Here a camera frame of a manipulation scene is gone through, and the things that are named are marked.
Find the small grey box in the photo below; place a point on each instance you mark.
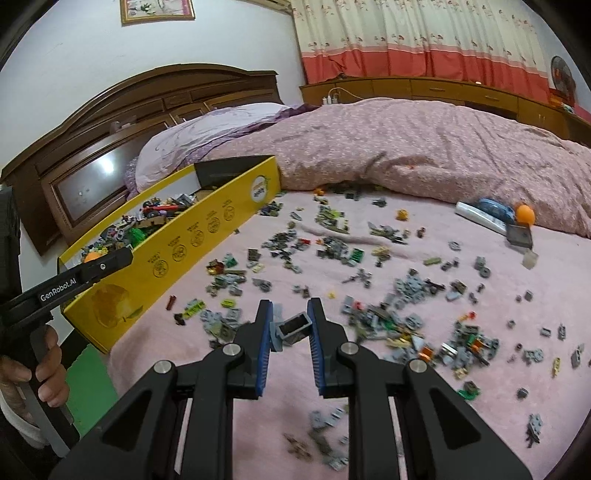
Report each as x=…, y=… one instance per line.
x=122, y=124

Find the cream and red curtain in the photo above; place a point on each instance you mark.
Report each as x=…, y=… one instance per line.
x=415, y=37

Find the green floor mat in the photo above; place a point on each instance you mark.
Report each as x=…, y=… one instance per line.
x=87, y=392

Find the red box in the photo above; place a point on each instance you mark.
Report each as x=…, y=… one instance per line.
x=558, y=98

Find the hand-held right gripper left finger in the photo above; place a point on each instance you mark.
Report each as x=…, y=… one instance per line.
x=263, y=350

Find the framed wall picture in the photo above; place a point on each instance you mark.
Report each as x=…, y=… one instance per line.
x=157, y=9

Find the clear plastic piece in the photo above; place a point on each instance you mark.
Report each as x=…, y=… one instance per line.
x=530, y=259

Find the yellow cardboard box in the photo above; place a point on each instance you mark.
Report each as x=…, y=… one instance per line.
x=184, y=249

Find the standing fan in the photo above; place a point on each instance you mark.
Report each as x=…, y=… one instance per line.
x=563, y=74

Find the blue oval object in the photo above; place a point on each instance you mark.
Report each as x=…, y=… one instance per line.
x=496, y=207

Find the person's left forearm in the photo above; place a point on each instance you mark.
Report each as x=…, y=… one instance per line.
x=18, y=429

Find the orange ball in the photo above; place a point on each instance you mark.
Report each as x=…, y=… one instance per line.
x=525, y=214
x=92, y=256

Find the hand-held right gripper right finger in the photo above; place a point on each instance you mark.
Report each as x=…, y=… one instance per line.
x=318, y=350

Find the pink quilt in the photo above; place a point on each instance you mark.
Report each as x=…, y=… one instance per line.
x=415, y=143

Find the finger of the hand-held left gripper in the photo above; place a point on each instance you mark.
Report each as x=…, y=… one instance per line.
x=108, y=264

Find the white power strip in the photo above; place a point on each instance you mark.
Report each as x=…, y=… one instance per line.
x=331, y=98

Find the low wooden cabinet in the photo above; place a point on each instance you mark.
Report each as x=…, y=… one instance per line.
x=461, y=92

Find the purple patterned pillow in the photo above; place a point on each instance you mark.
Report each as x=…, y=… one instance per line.
x=131, y=175

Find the dark grey square plate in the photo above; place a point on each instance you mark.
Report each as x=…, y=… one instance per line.
x=519, y=235

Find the person's left hand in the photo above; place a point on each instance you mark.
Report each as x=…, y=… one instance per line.
x=51, y=369

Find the grey hollow toy brick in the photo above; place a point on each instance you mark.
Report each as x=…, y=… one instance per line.
x=293, y=328

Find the brown wooden headboard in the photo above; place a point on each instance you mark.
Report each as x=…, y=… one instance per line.
x=69, y=152

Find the pile of toy bricks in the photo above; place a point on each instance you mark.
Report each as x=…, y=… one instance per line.
x=152, y=217

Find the white remote control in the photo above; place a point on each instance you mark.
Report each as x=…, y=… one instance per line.
x=480, y=218

